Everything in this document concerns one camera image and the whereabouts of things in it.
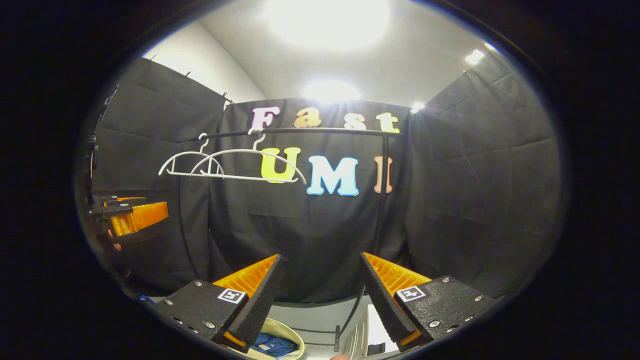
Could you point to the white box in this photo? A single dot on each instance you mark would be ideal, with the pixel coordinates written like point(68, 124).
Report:
point(380, 332)

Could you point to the white plastic hanger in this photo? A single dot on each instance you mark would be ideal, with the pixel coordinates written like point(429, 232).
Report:
point(250, 151)
point(172, 161)

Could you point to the black clothes rack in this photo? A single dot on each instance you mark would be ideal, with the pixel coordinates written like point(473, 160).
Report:
point(325, 131)

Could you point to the beige laundry hamper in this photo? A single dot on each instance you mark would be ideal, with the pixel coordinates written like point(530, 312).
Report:
point(287, 332)

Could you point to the black backdrop cloth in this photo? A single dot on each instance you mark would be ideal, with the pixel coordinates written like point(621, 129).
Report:
point(475, 175)

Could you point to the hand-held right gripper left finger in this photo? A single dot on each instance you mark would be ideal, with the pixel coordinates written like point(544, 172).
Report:
point(255, 305)

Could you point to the large ceiling light panel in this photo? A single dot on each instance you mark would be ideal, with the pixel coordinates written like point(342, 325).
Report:
point(327, 22)

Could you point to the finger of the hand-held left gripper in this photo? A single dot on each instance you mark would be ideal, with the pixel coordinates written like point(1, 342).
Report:
point(142, 217)
point(127, 200)

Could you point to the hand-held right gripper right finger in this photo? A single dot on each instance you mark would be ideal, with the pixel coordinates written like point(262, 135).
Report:
point(385, 305)

